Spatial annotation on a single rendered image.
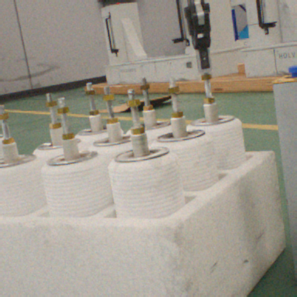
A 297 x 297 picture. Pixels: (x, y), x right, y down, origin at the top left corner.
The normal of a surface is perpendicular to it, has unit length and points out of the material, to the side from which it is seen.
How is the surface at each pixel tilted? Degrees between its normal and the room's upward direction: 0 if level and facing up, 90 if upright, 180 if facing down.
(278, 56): 90
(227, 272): 90
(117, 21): 90
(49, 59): 90
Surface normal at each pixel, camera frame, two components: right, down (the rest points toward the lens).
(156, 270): -0.50, 0.25
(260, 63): -0.86, 0.23
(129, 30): 0.38, -0.29
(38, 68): 0.48, 0.10
